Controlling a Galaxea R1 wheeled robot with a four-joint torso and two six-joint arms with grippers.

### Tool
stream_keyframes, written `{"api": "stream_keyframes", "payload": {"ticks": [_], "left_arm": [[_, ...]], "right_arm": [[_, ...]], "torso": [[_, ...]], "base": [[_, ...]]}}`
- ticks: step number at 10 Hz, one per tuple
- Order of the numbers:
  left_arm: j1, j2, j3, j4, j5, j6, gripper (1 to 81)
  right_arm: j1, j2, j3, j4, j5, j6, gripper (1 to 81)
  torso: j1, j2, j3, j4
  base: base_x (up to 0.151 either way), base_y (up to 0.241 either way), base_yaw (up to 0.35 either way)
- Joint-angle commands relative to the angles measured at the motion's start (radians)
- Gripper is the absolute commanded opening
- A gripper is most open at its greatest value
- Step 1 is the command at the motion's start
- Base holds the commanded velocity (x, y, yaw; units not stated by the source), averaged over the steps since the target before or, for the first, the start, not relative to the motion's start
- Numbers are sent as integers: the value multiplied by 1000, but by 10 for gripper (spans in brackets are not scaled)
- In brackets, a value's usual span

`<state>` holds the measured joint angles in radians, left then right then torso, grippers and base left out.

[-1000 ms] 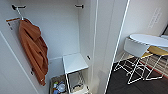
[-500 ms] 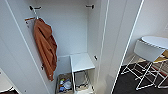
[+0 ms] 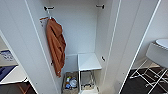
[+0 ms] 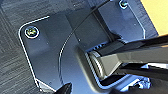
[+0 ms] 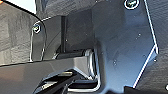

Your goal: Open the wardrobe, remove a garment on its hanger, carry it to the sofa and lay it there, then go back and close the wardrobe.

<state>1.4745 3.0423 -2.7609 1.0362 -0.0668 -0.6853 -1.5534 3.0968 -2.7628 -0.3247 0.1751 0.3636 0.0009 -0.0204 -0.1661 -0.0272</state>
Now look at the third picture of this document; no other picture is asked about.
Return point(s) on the black wardrobe hook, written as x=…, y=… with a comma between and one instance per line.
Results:
x=101, y=6
x=47, y=8

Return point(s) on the white shelf compartment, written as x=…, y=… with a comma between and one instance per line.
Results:
x=88, y=63

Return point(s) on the grey storage basket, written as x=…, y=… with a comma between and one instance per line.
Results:
x=70, y=83

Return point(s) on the orange garment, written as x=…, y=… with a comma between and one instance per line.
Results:
x=56, y=45

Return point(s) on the white bin lid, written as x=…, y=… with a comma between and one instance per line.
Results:
x=15, y=76

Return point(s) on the white wardrobe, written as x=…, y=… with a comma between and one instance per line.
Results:
x=80, y=26

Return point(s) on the white bottle green cap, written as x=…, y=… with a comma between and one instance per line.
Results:
x=68, y=79

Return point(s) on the white round container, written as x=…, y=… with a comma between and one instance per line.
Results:
x=73, y=83

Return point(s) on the paper sign orange edge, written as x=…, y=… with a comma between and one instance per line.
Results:
x=43, y=19

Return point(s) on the white round high table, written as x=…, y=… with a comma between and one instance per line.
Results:
x=163, y=43

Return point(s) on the white clothes hanger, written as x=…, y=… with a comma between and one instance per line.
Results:
x=50, y=14

